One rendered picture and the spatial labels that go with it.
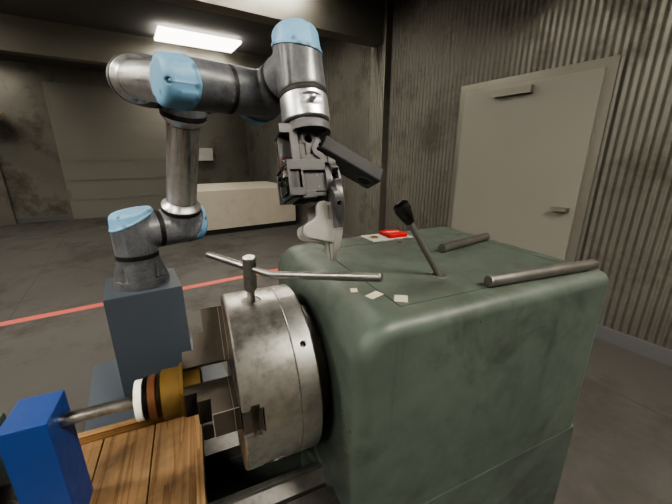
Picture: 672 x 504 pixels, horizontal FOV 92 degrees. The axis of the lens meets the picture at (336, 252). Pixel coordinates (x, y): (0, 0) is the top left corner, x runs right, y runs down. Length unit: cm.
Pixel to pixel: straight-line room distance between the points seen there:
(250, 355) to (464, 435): 42
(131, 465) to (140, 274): 50
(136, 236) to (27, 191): 895
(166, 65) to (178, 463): 72
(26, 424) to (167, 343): 54
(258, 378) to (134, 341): 67
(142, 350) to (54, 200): 890
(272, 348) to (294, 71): 42
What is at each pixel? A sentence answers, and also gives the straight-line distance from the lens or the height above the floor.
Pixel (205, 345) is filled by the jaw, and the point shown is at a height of 114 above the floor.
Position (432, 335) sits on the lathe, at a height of 122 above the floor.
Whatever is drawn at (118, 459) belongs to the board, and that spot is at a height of 89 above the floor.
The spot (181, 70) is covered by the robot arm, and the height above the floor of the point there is 160.
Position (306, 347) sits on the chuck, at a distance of 55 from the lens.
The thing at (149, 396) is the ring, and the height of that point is 110.
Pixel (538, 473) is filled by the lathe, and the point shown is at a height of 76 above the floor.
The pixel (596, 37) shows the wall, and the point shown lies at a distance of 352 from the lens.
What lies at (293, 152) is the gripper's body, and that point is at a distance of 50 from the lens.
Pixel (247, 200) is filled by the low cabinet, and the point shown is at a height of 61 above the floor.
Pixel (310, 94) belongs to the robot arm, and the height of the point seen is 157.
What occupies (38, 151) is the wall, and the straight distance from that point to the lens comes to 992.
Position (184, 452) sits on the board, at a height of 88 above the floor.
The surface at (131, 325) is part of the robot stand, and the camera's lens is 113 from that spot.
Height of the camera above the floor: 148
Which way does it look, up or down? 17 degrees down
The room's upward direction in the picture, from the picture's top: straight up
